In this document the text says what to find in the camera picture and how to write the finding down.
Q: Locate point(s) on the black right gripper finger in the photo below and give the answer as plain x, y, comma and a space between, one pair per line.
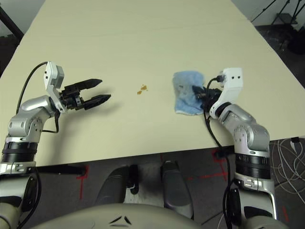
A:
201, 96
197, 89

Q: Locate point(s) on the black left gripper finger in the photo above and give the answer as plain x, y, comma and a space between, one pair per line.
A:
91, 83
97, 100

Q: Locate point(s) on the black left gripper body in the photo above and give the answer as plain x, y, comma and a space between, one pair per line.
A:
71, 97

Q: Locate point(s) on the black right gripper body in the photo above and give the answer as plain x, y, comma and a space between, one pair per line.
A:
212, 96

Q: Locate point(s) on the blue terry cloth rag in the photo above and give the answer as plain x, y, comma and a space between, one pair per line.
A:
186, 95

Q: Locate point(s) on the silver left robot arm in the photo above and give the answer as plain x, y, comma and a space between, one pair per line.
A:
26, 119

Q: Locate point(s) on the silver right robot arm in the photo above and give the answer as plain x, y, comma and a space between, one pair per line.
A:
250, 133

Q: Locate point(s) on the small brown liquid spill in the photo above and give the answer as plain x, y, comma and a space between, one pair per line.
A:
141, 88

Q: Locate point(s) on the black table foot bar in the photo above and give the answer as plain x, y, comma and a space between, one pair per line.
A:
62, 169
224, 152

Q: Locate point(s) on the black white robot leg part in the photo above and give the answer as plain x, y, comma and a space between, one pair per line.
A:
134, 179

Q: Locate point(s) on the grey left robot foot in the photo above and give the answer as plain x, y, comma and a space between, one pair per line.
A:
113, 186

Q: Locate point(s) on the grey robot foot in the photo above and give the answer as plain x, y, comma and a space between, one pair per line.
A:
113, 186
175, 188

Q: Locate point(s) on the grey right robot foot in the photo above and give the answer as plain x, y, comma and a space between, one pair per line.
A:
175, 188

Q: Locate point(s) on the black framed side table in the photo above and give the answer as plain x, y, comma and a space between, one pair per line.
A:
10, 22

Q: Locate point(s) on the black case under tripod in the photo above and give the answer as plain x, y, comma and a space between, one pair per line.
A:
286, 19

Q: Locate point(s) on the black tripod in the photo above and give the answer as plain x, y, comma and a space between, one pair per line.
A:
286, 9

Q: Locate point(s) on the grey robot torso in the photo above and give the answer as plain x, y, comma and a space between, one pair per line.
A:
107, 217

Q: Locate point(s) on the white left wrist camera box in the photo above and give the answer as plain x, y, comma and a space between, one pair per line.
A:
51, 75

